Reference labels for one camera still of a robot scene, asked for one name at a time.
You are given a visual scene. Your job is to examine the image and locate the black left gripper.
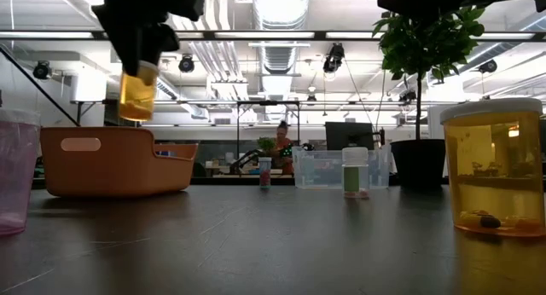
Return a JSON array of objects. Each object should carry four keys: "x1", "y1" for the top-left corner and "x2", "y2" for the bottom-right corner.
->
[{"x1": 91, "y1": 0, "x2": 206, "y2": 78}]

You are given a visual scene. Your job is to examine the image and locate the white round cap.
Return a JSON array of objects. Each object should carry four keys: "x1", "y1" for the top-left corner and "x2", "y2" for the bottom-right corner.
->
[{"x1": 439, "y1": 97, "x2": 546, "y2": 239}]

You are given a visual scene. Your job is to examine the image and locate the small bottle with red pills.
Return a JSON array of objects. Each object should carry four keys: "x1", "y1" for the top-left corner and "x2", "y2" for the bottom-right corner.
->
[{"x1": 258, "y1": 156, "x2": 273, "y2": 189}]

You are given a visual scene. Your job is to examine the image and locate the thin black cable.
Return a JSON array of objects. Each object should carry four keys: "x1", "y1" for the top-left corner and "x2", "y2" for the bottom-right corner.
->
[{"x1": 0, "y1": 44, "x2": 81, "y2": 127}]

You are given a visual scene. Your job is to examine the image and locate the person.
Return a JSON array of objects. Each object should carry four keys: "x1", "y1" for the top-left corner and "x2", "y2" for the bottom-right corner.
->
[{"x1": 272, "y1": 120, "x2": 296, "y2": 176}]

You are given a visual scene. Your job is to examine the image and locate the silver ventilation duct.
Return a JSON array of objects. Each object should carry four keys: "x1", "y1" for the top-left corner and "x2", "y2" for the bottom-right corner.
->
[{"x1": 254, "y1": 0, "x2": 311, "y2": 122}]

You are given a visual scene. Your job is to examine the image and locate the orange plastic bin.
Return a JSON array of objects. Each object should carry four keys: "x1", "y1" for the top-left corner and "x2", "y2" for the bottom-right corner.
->
[{"x1": 40, "y1": 126, "x2": 200, "y2": 198}]

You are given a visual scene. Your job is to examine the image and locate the clear plastic bin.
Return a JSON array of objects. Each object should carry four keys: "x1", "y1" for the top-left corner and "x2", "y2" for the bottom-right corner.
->
[{"x1": 292, "y1": 146, "x2": 392, "y2": 190}]

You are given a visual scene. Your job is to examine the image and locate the white wall unit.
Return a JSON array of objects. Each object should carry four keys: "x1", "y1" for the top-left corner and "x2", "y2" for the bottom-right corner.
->
[{"x1": 70, "y1": 71, "x2": 107, "y2": 102}]

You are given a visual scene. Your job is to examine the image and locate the black table mat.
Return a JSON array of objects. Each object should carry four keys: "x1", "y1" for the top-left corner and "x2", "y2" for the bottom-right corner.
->
[{"x1": 0, "y1": 184, "x2": 546, "y2": 295}]

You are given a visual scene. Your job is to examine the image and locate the black background monitor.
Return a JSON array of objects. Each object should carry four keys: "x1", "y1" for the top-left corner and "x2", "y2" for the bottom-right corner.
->
[{"x1": 324, "y1": 121, "x2": 375, "y2": 152}]

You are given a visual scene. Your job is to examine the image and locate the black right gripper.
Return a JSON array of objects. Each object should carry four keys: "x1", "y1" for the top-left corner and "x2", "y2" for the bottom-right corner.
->
[{"x1": 377, "y1": 0, "x2": 453, "y2": 21}]

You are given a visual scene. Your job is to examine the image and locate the overhead frame rail with lights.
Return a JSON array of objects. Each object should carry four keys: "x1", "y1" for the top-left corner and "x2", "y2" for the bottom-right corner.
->
[{"x1": 0, "y1": 29, "x2": 546, "y2": 42}]

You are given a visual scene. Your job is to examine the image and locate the small background potted plant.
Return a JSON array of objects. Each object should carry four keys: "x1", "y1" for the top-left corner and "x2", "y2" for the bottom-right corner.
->
[{"x1": 257, "y1": 136, "x2": 276, "y2": 159}]

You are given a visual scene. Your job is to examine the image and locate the green plant in black pot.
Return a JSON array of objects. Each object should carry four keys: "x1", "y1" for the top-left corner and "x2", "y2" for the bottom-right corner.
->
[{"x1": 372, "y1": 4, "x2": 486, "y2": 189}]

